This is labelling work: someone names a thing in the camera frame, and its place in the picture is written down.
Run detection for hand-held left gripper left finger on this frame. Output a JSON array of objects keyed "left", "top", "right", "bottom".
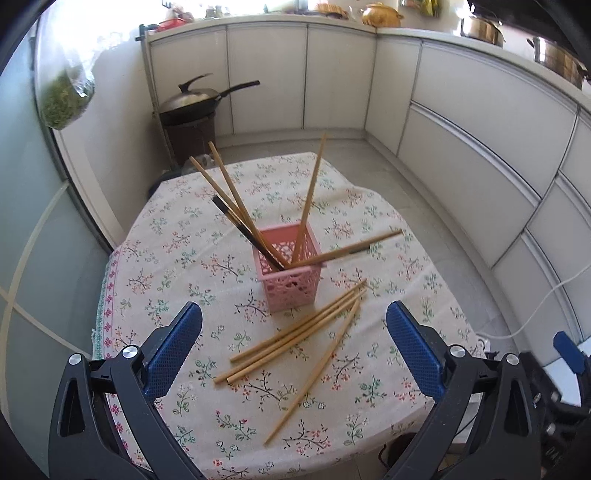
[{"left": 48, "top": 301, "right": 204, "bottom": 480}]

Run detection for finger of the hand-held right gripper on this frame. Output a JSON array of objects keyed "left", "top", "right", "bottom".
[{"left": 553, "top": 330, "right": 591, "bottom": 376}]

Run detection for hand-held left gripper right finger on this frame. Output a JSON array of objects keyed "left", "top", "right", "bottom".
[{"left": 385, "top": 300, "right": 544, "bottom": 480}]

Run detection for wooden chopstick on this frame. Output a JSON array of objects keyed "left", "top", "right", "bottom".
[
  {"left": 229, "top": 278, "right": 369, "bottom": 363},
  {"left": 188, "top": 156, "right": 262, "bottom": 245},
  {"left": 292, "top": 132, "right": 328, "bottom": 267},
  {"left": 208, "top": 141, "right": 273, "bottom": 254},
  {"left": 227, "top": 296, "right": 362, "bottom": 384},
  {"left": 213, "top": 288, "right": 367, "bottom": 385},
  {"left": 292, "top": 229, "right": 404, "bottom": 268},
  {"left": 263, "top": 301, "right": 362, "bottom": 446}
]

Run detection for pink plastic basket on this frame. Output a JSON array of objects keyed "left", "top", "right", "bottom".
[{"left": 252, "top": 223, "right": 328, "bottom": 315}]

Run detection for floral tablecloth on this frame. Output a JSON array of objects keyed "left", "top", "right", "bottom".
[{"left": 92, "top": 151, "right": 485, "bottom": 480}]

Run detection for sliding glass door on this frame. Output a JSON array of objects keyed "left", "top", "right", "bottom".
[{"left": 0, "top": 9, "right": 116, "bottom": 462}]

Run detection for crumpled plastic bags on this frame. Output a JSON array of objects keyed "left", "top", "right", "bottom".
[{"left": 182, "top": 154, "right": 215, "bottom": 174}]

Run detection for black wok with lid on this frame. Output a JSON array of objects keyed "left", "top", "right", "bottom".
[{"left": 158, "top": 74, "right": 260, "bottom": 123}]

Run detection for plastic bag of greens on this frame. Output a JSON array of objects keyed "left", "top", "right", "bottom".
[{"left": 37, "top": 32, "right": 98, "bottom": 130}]

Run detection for steel steamer pot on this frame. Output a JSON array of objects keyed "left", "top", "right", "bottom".
[{"left": 527, "top": 37, "right": 589, "bottom": 90}]

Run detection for yellow clay pot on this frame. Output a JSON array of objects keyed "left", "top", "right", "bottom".
[{"left": 361, "top": 2, "right": 404, "bottom": 27}]

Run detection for white cable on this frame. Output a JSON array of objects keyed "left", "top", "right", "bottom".
[{"left": 480, "top": 263, "right": 591, "bottom": 340}]

